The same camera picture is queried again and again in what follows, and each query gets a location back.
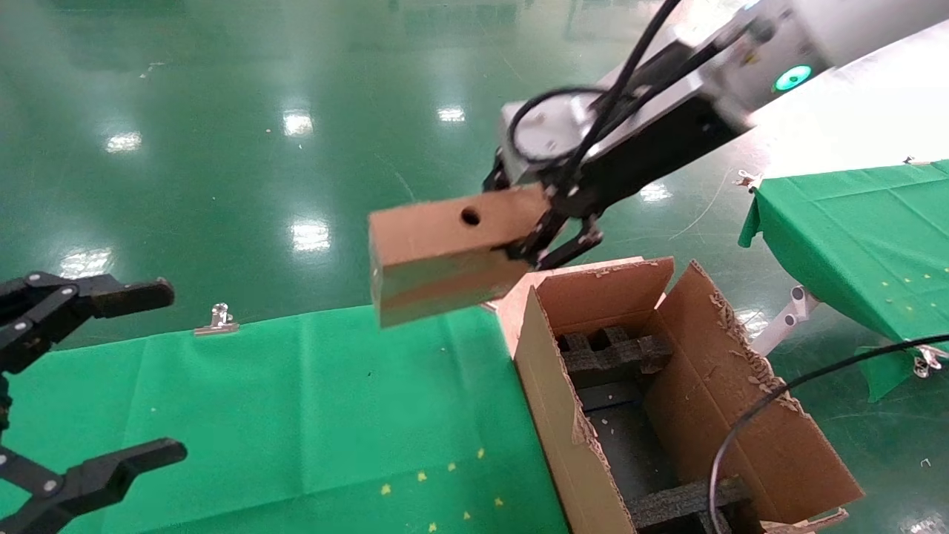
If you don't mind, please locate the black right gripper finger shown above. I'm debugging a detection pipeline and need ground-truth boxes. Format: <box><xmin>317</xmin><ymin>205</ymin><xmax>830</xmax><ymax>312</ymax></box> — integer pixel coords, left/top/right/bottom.
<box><xmin>507</xmin><ymin>211</ymin><xmax>604</xmax><ymax>271</ymax></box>
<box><xmin>483</xmin><ymin>147</ymin><xmax>514</xmax><ymax>195</ymax></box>

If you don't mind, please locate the small brown cardboard box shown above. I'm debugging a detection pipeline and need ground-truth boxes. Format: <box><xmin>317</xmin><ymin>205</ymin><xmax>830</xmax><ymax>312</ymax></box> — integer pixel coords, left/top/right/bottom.
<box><xmin>368</xmin><ymin>184</ymin><xmax>554</xmax><ymax>329</ymax></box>

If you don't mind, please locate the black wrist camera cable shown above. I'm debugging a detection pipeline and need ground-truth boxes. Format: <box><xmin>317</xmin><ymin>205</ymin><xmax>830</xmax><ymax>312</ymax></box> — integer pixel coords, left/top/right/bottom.
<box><xmin>508</xmin><ymin>0</ymin><xmax>746</xmax><ymax>179</ymax></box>

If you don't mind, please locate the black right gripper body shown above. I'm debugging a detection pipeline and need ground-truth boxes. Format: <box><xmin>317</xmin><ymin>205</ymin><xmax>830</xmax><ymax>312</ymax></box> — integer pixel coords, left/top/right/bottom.
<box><xmin>552</xmin><ymin>95</ymin><xmax>751</xmax><ymax>218</ymax></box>

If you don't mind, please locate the large open brown carton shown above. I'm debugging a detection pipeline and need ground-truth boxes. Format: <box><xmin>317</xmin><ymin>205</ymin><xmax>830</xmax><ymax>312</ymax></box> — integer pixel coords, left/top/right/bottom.
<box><xmin>512</xmin><ymin>256</ymin><xmax>865</xmax><ymax>534</ymax></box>

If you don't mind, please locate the black foam insert block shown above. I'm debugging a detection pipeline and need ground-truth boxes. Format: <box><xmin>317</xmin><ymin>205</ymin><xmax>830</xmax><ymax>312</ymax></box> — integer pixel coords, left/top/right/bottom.
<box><xmin>629</xmin><ymin>477</ymin><xmax>751</xmax><ymax>534</ymax></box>
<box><xmin>558</xmin><ymin>326</ymin><xmax>674</xmax><ymax>376</ymax></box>

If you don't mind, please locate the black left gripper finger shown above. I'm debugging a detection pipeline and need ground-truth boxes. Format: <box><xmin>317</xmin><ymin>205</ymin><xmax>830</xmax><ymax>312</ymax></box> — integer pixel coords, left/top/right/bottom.
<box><xmin>0</xmin><ymin>439</ymin><xmax>188</xmax><ymax>534</ymax></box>
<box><xmin>0</xmin><ymin>272</ymin><xmax>176</xmax><ymax>375</ymax></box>

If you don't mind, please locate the black hanging cable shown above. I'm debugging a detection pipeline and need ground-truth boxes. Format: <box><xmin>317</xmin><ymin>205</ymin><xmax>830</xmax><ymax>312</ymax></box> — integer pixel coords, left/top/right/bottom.
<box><xmin>708</xmin><ymin>334</ymin><xmax>949</xmax><ymax>534</ymax></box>

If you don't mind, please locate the large green table cloth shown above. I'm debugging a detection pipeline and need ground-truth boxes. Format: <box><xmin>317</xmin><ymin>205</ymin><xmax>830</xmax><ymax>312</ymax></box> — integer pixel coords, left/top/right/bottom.
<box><xmin>0</xmin><ymin>304</ymin><xmax>572</xmax><ymax>534</ymax></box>

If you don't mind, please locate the green cloth on side table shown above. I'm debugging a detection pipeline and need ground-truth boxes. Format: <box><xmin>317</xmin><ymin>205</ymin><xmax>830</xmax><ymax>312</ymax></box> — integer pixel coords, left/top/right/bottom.
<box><xmin>738</xmin><ymin>159</ymin><xmax>949</xmax><ymax>403</ymax></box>

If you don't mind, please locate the white table leg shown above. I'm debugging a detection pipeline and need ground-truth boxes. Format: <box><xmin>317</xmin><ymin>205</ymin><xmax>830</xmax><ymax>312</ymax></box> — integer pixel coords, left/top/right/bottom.
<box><xmin>750</xmin><ymin>286</ymin><xmax>821</xmax><ymax>357</ymax></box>

